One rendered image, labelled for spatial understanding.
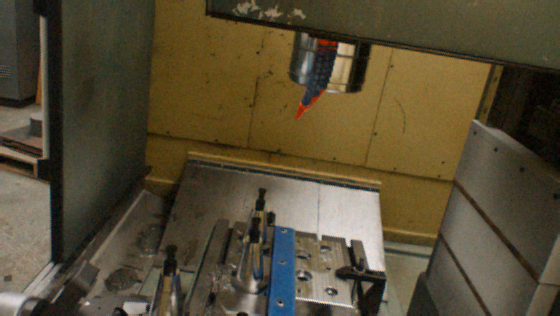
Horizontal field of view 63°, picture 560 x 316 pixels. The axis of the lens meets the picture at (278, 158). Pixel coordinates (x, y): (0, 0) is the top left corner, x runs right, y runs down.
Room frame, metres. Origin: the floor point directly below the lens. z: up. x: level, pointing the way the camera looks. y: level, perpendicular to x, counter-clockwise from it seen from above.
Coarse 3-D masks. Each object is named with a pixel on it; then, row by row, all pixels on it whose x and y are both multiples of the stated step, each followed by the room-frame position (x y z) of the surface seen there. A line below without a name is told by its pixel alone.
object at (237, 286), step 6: (234, 270) 0.63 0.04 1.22; (264, 270) 0.64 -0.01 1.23; (234, 276) 0.63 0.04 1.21; (264, 276) 0.62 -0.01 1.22; (234, 282) 0.60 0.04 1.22; (240, 282) 0.60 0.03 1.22; (264, 282) 0.61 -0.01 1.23; (234, 288) 0.60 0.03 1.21; (240, 288) 0.59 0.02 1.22; (246, 288) 0.59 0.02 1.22; (252, 288) 0.59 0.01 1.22; (258, 288) 0.59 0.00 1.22; (264, 288) 0.60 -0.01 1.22; (258, 294) 0.60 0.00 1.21; (264, 294) 0.60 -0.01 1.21
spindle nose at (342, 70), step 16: (304, 48) 0.90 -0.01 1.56; (352, 48) 0.88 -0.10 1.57; (368, 48) 0.91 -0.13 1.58; (304, 64) 0.89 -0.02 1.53; (336, 64) 0.87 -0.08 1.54; (352, 64) 0.88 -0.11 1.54; (368, 64) 0.92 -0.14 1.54; (304, 80) 0.89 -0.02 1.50; (336, 80) 0.87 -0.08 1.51; (352, 80) 0.89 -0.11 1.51
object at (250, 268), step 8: (248, 240) 0.61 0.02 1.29; (248, 248) 0.61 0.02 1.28; (256, 248) 0.61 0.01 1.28; (248, 256) 0.60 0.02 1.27; (256, 256) 0.60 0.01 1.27; (240, 264) 0.61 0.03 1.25; (248, 264) 0.60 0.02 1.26; (256, 264) 0.60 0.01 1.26; (240, 272) 0.60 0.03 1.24; (248, 272) 0.60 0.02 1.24; (256, 272) 0.60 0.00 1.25; (240, 280) 0.60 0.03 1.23; (248, 280) 0.60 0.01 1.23; (256, 280) 0.60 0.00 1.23
